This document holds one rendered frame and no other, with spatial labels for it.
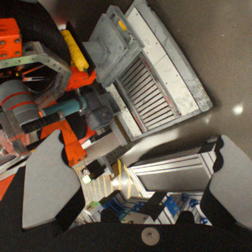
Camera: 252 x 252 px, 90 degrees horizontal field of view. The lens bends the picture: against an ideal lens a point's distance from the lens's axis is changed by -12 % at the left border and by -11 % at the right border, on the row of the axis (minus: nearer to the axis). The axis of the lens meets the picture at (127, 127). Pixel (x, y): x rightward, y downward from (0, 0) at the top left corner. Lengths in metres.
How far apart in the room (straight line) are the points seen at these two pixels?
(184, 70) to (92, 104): 0.70
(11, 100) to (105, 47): 0.67
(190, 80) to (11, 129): 0.88
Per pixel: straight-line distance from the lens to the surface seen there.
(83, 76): 0.86
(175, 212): 0.80
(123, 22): 1.07
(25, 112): 0.70
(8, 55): 0.56
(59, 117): 0.57
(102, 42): 1.10
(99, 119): 1.09
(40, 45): 0.62
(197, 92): 0.92
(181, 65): 0.93
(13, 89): 0.74
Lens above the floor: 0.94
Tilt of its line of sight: 39 degrees down
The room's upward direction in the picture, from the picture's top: 121 degrees counter-clockwise
